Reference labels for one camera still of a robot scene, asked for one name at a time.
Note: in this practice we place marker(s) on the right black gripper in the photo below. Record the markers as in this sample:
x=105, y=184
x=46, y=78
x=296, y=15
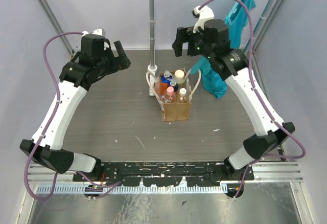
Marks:
x=184, y=35

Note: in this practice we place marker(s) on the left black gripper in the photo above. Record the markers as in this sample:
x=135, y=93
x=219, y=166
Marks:
x=116, y=61

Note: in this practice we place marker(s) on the orange bottle blue cap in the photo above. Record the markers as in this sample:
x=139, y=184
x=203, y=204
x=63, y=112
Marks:
x=164, y=81

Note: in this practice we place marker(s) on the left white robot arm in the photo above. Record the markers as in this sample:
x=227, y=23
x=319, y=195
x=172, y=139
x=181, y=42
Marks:
x=45, y=146

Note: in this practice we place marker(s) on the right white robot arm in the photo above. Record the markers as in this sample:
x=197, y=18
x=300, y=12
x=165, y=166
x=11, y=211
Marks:
x=270, y=131

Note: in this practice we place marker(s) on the brown canvas tote bag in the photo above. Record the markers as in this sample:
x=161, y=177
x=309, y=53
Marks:
x=172, y=111

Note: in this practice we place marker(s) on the green bottle cream cap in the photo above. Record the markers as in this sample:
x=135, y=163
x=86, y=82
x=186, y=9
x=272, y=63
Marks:
x=179, y=77

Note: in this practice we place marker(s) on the blue pump bottle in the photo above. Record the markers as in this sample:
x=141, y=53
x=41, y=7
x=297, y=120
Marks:
x=174, y=85

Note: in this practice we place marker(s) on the teal t-shirt on hanger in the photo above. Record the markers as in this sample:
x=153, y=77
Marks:
x=230, y=29

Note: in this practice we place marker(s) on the pink cap clear bottle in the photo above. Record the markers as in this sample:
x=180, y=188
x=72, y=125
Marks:
x=169, y=95

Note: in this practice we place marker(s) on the amber bottle white cap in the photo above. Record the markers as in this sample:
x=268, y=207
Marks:
x=182, y=96

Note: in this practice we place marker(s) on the white metal clothes rack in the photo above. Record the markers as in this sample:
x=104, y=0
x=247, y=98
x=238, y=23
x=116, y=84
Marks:
x=256, y=31

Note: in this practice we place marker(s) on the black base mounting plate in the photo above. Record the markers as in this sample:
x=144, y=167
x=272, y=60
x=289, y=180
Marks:
x=164, y=174

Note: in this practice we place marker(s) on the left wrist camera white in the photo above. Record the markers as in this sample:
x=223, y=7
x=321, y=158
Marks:
x=101, y=32

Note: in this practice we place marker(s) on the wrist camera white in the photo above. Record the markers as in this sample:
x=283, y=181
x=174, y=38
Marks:
x=101, y=32
x=203, y=15

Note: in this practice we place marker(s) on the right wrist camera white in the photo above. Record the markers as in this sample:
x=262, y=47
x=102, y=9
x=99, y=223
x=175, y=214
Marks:
x=203, y=15

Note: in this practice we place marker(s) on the aluminium frame rail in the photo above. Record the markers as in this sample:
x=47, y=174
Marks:
x=275, y=172

